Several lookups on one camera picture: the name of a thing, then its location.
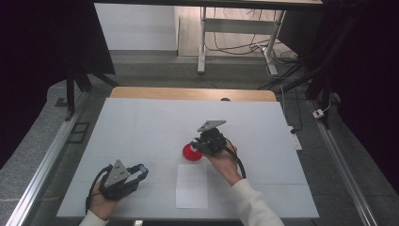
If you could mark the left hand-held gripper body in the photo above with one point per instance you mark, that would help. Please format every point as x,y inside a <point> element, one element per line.
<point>117,183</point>

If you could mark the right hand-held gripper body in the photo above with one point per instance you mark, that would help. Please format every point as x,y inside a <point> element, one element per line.
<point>211,139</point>

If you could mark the round red ink pad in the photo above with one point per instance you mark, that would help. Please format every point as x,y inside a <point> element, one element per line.
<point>189,154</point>

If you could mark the white paper sheet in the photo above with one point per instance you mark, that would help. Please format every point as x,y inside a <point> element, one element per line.
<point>191,188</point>

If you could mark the person's left hand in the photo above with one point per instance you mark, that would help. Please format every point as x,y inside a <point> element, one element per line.
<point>105,205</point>

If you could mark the person's right hand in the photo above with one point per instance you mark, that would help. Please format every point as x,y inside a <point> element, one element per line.
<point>226,166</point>

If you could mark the large white table cover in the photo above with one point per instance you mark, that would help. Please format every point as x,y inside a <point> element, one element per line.
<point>141,125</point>

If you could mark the person's left white sleeve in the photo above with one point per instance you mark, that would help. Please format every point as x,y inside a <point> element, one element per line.
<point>93,220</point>

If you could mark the person's white sleeve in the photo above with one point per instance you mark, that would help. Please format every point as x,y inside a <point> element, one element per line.
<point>257,204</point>
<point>93,220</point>

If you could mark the wooden table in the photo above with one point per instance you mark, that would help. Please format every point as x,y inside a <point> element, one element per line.
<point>188,93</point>

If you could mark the person's right white sleeve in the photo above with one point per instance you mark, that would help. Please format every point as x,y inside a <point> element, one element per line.
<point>257,204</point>

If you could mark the small white adapter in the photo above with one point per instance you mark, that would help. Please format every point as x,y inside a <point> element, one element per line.
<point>318,113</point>

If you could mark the black curtain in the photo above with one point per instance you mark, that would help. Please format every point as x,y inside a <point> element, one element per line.
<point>370,78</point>
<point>37,62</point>

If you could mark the black floor socket frame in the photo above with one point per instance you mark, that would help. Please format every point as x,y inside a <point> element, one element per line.
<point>78,132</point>

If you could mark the aluminium rail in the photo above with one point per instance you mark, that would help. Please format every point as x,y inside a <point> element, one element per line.
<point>345,169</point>
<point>44,166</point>

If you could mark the white metal desk frame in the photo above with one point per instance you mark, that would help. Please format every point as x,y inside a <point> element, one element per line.
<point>238,26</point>

